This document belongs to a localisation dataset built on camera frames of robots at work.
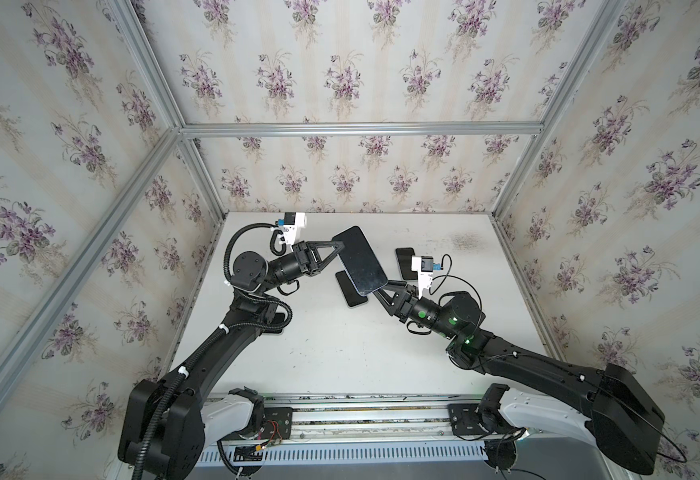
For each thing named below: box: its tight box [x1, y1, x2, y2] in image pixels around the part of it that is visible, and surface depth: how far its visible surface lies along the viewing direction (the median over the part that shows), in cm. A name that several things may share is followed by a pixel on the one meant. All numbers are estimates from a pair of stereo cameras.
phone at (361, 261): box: [332, 226, 389, 296], surface depth 64 cm
